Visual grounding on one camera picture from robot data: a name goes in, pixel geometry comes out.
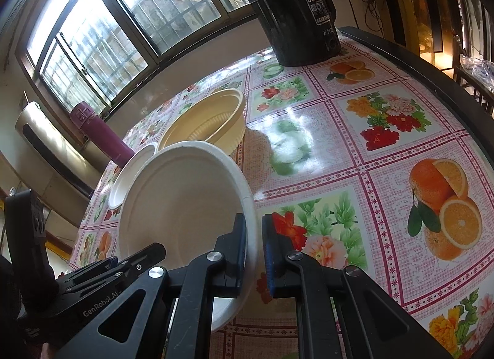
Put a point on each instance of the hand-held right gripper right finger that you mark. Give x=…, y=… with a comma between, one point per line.
x=269, y=255

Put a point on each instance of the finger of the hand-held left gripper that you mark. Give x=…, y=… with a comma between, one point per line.
x=96, y=268
x=150, y=255

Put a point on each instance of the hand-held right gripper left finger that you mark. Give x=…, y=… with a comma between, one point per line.
x=241, y=245

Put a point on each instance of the large white bowl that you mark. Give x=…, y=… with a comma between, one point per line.
x=185, y=197

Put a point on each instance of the small white bowl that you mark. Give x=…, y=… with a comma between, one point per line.
x=127, y=181

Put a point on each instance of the beige ribbed plastic bowl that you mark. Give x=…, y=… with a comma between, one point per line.
x=208, y=119

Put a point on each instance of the standing air conditioner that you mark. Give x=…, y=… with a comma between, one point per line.
x=50, y=143

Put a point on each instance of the purple thermos bottle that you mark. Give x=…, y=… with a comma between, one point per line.
x=100, y=131

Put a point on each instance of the floral fruit-print tablecloth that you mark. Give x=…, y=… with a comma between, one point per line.
x=347, y=150

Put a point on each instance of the black electric kettle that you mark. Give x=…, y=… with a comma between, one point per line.
x=293, y=23

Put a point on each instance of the barred window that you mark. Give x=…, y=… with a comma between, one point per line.
x=115, y=23

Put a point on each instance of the clear plastic bag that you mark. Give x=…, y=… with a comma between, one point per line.
x=478, y=69

